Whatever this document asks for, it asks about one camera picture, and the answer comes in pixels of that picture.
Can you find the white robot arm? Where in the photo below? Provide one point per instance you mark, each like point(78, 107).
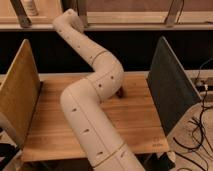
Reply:
point(80, 101)

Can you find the middle metal shelf bracket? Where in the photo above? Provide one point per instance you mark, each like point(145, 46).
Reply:
point(82, 11)

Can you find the metal shelf bracket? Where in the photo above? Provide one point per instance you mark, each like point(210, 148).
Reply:
point(82, 11)
point(174, 9)
point(23, 19)

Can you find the right metal shelf bracket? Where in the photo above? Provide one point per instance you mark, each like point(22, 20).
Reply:
point(174, 9)

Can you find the tan wooden side panel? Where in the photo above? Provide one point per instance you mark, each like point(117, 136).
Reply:
point(19, 93)

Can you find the left metal shelf bracket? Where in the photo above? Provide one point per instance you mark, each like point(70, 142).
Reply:
point(23, 19)

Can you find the dark grey side panel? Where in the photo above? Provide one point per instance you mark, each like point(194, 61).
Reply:
point(172, 90)

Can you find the power strip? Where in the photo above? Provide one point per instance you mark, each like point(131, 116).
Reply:
point(202, 83)

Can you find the brown bottle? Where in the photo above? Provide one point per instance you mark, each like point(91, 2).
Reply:
point(120, 93)

